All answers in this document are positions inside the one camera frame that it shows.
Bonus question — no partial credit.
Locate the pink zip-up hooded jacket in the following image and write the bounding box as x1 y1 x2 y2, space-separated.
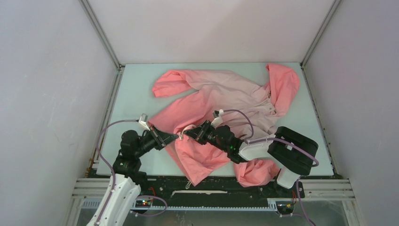
149 64 300 186

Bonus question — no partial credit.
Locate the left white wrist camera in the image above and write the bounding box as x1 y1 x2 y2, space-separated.
138 113 152 131

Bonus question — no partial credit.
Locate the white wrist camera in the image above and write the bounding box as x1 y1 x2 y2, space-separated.
211 109 224 128
138 113 152 131

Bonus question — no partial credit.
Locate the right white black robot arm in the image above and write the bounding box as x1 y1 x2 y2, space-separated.
184 121 319 197

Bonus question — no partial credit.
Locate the left circuit board with LEDs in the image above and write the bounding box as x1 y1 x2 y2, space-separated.
135 200 152 208

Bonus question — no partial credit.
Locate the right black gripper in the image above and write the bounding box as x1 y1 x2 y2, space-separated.
184 119 230 153

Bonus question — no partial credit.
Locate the white slotted cable duct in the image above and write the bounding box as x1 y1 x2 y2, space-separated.
81 199 278 212

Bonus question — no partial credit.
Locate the right circuit board with wires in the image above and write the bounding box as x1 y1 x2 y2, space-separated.
276 203 295 217

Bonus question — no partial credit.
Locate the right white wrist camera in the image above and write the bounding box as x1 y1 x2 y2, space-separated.
211 109 224 128

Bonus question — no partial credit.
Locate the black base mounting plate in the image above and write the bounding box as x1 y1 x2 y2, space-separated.
134 176 305 210

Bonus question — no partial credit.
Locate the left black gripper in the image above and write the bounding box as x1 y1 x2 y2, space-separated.
135 125 178 158

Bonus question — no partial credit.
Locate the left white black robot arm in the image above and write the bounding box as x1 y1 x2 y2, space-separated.
88 126 179 226

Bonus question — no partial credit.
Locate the aluminium frame rail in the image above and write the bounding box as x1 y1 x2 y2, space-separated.
72 176 355 201

